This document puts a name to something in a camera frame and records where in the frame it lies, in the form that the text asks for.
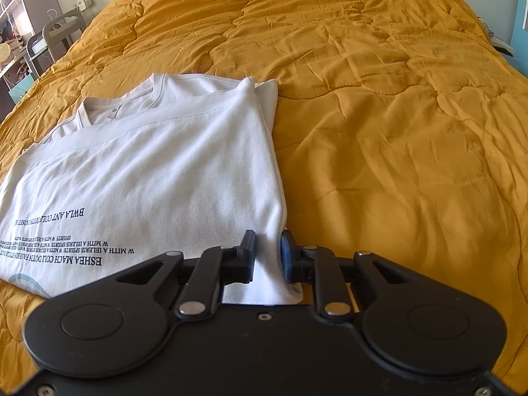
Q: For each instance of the white printed sweatshirt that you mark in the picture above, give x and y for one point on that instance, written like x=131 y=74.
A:
x=156 y=173

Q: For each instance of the mustard yellow quilt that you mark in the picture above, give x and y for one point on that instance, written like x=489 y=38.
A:
x=392 y=132

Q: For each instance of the blue drawer cabinet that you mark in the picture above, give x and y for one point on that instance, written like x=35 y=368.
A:
x=20 y=88

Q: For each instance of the white shelving unit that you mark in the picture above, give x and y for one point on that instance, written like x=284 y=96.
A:
x=16 y=16

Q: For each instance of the grey utility cart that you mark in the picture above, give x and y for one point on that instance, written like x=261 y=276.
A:
x=57 y=37

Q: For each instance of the white items on nightstand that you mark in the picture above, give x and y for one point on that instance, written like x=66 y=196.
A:
x=499 y=37

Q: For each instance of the round straw hat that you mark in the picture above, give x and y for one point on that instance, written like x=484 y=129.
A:
x=5 y=51

